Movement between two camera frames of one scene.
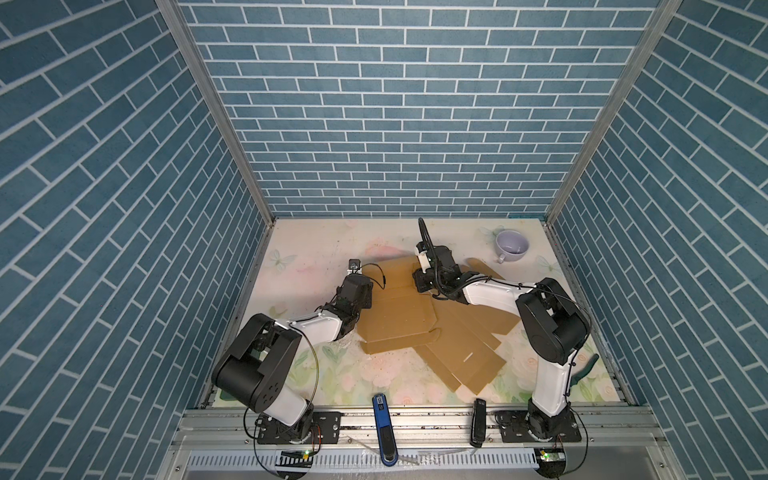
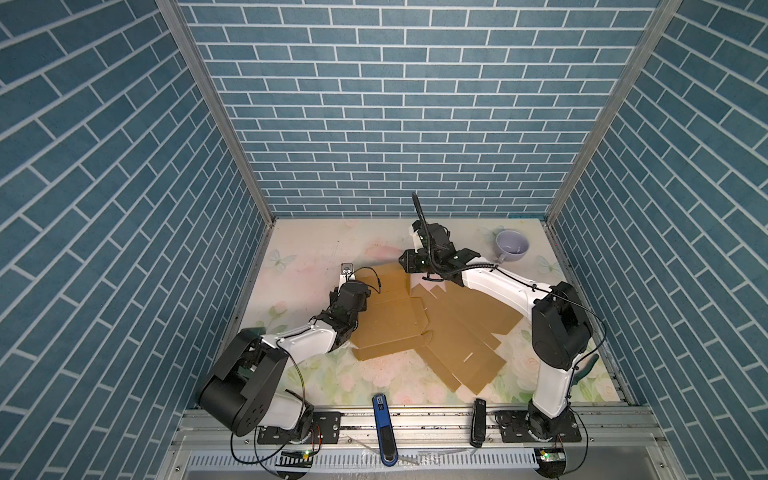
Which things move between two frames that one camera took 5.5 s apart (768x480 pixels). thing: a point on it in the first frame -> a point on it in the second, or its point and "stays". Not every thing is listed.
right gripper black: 418,276 -> 408,266
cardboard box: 400,315 stays
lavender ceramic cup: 512,245 stays
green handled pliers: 574,379 stays
